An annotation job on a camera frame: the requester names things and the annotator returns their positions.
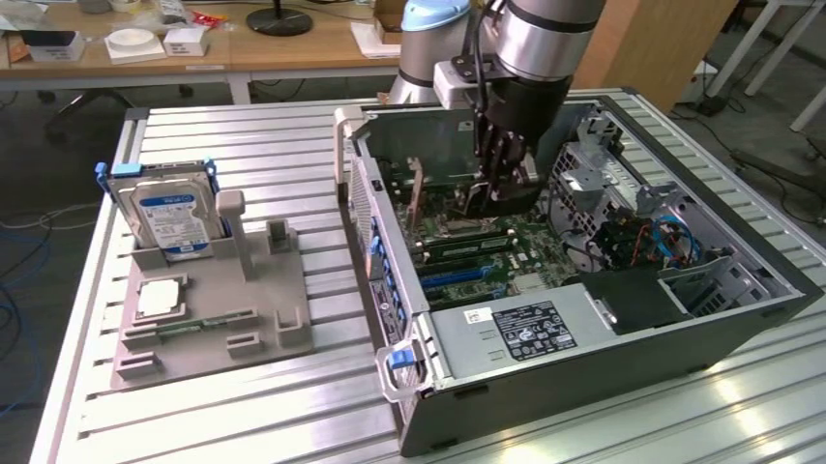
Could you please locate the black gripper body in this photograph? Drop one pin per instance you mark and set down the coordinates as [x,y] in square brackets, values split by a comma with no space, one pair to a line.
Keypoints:
[523,104]

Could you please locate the black graphics card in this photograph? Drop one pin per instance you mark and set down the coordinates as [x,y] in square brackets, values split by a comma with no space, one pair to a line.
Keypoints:
[509,208]

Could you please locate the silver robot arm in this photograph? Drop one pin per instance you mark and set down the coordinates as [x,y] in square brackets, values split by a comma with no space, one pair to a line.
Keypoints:
[541,38]

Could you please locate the silver disk bay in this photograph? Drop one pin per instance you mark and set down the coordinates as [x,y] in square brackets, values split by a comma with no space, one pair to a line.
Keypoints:
[583,186]

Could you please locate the CPU socket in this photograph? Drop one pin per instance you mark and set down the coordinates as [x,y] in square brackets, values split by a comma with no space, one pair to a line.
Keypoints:
[464,226]

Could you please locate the green motherboard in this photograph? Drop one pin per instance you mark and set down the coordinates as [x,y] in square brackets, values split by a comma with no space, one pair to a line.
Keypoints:
[535,251]

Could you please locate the installed black RAM stick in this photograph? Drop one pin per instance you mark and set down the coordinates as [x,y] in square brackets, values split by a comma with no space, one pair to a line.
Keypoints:
[471,247]

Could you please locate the blue expansion slot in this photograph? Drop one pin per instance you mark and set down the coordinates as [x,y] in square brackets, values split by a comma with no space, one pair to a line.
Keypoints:
[451,276]

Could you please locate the wooden cabinet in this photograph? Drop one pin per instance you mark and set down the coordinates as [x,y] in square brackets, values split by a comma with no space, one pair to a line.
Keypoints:
[664,48]

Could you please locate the white foam sheet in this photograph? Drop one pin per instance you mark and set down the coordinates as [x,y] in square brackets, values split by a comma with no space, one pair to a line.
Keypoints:
[373,43]

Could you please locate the cardboard box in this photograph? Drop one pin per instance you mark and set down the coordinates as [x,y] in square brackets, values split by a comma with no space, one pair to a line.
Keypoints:
[387,14]

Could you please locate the black power adapter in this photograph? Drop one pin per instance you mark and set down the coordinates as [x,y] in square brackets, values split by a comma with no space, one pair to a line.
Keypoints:
[709,106]

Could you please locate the grey power supply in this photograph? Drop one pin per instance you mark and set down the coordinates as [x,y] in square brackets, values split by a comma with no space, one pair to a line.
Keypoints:
[464,348]

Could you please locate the black round lamp base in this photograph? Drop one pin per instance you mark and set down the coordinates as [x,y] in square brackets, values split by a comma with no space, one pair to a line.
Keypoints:
[277,21]

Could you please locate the blue case latch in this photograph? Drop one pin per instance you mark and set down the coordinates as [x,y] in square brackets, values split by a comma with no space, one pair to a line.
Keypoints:
[399,360]

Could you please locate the black open PC case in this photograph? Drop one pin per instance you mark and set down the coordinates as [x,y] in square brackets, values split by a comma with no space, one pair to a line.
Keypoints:
[580,396]

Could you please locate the red packet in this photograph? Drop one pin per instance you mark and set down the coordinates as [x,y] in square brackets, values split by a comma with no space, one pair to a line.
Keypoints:
[208,20]

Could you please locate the hard disk with blue caddy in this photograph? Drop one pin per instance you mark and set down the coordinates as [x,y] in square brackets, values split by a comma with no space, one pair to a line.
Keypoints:
[164,217]

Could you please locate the small white labelled box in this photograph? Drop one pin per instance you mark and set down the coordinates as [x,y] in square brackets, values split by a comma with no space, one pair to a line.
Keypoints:
[186,43]

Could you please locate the green RAM stick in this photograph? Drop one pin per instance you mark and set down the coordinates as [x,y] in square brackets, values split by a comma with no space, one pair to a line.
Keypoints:
[193,325]

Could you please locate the silver CPU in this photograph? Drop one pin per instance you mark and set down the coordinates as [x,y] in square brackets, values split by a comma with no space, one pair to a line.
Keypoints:
[157,297]

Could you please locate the grey parts rack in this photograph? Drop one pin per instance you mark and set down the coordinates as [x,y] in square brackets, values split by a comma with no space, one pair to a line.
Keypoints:
[212,353]

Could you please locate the white round holder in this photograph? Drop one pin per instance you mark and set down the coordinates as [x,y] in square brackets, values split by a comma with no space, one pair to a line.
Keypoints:
[132,48]

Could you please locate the black office chair base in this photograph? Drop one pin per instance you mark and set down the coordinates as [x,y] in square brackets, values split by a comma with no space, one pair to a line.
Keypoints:
[64,116]

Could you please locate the wooden desk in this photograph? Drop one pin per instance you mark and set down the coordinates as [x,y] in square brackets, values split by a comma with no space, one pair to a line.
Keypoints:
[64,70]

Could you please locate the grey cup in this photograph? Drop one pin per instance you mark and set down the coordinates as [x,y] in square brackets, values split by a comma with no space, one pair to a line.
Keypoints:
[94,6]

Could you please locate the white box with black lid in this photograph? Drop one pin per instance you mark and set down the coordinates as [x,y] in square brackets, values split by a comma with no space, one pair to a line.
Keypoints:
[54,50]

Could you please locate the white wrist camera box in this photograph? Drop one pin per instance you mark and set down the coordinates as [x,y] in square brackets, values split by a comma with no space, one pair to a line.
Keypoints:
[451,84]

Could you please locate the white table frame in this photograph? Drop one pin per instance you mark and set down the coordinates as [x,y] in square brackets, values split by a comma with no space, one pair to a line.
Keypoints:
[743,48]

